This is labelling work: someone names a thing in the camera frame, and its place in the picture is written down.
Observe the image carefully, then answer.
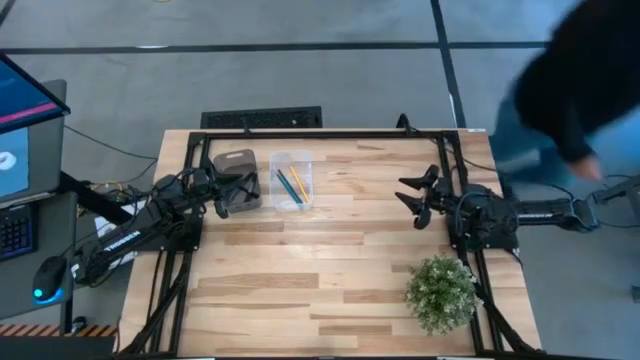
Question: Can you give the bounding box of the grey floor stand leg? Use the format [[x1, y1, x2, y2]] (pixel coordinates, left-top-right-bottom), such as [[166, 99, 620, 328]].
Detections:
[[592, 175, 640, 204]]

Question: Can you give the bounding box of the yellow cable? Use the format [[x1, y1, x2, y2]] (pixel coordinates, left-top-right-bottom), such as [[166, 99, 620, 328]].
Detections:
[[89, 179, 126, 199]]

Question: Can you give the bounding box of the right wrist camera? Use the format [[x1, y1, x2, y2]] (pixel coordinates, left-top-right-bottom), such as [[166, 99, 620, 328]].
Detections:
[[412, 206, 434, 232]]

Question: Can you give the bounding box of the clear plastic bin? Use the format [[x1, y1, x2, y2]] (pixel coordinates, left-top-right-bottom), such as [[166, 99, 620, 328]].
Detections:
[[268, 149, 315, 213]]

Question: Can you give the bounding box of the black aluminium table frame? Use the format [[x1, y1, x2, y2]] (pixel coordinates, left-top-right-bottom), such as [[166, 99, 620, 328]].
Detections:
[[115, 128, 547, 359]]

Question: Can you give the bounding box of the person's hand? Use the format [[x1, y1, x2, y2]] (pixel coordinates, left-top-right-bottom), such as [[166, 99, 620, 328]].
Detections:
[[568, 154, 603, 183]]

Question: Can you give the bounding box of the dark grey side desk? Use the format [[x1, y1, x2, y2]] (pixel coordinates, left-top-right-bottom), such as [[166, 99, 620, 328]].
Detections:
[[0, 169, 81, 322]]

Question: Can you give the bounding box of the black backlit keyboard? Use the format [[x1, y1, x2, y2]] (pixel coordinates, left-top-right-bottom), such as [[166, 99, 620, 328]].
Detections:
[[0, 202, 38, 264]]

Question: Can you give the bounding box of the monitor with grey bezel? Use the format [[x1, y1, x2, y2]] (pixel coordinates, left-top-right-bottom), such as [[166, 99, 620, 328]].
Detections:
[[0, 78, 69, 206]]

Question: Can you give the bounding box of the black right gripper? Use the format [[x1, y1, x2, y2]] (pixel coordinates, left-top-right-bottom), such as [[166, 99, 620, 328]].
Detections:
[[394, 164, 467, 218]]

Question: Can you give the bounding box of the black diagonal strut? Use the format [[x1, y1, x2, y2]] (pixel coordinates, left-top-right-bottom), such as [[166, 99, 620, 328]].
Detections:
[[58, 171, 133, 226]]

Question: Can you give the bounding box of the monitor with pink stripe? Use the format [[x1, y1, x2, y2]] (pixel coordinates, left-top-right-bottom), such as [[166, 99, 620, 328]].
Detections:
[[0, 52, 72, 136]]

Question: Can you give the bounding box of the black power cable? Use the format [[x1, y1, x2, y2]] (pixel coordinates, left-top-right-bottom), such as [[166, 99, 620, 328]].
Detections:
[[396, 113, 506, 181]]

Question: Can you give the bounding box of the black computer mouse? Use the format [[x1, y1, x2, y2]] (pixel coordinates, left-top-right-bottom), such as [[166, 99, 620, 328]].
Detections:
[[31, 255, 69, 306]]

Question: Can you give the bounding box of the small artificial green plant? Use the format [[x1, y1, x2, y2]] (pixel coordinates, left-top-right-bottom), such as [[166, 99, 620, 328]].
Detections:
[[403, 253, 483, 337]]

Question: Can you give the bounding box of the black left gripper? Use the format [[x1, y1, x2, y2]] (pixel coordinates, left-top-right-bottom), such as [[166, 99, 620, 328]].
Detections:
[[188, 167, 261, 204]]

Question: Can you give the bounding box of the passing person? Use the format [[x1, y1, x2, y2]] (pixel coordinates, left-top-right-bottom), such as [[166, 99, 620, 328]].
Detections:
[[491, 0, 640, 187]]

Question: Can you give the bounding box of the black perforated panel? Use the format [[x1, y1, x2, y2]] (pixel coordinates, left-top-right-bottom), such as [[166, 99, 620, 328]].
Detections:
[[199, 105, 324, 130]]

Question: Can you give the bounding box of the yellow pencil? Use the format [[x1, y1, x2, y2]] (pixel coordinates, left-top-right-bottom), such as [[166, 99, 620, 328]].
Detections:
[[289, 165, 312, 204]]

